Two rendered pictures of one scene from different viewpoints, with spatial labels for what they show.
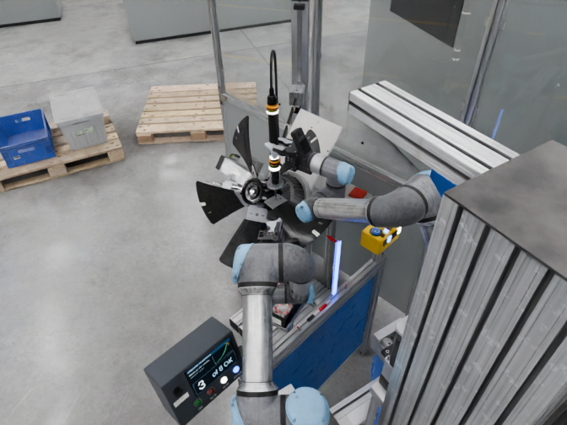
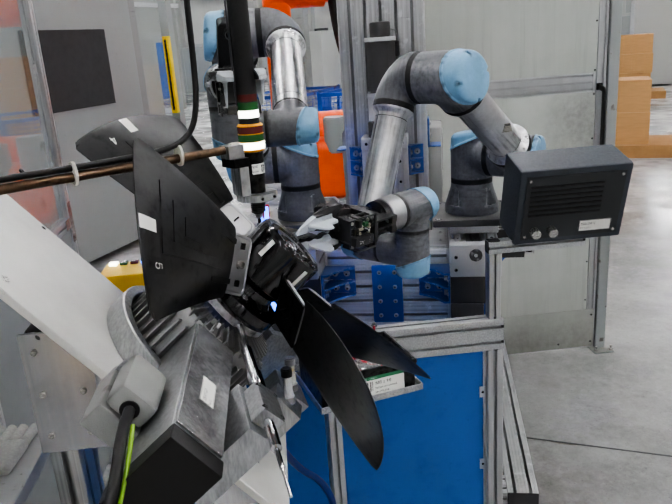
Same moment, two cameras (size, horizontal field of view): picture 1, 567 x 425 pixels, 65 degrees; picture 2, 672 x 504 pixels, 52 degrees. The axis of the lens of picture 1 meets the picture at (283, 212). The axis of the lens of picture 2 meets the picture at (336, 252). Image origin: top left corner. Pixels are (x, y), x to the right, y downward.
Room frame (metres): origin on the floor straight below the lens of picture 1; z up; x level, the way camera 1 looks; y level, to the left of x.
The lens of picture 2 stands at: (2.26, 0.86, 1.53)
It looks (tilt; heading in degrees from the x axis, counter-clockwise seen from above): 17 degrees down; 220
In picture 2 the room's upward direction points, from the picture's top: 4 degrees counter-clockwise
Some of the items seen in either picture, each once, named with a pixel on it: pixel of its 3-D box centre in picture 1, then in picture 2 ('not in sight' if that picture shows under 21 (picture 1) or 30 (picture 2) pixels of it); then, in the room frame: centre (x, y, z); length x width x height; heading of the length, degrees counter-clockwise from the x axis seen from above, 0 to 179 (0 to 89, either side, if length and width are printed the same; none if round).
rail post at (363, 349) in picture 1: (369, 314); not in sight; (1.43, -0.46, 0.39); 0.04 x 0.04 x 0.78; 44
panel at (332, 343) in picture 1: (317, 359); (330, 480); (1.13, -0.15, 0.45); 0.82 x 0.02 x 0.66; 134
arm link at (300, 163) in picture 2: not in sight; (296, 160); (0.79, -0.48, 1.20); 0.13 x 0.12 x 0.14; 132
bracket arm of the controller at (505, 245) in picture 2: not in sight; (535, 242); (0.75, 0.23, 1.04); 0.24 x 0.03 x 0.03; 134
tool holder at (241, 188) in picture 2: (275, 174); (249, 171); (1.46, 0.03, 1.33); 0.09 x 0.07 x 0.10; 169
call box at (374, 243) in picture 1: (380, 234); (141, 287); (1.40, -0.43, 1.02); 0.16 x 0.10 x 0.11; 134
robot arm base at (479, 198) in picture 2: not in sight; (471, 193); (0.53, -0.05, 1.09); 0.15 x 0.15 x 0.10
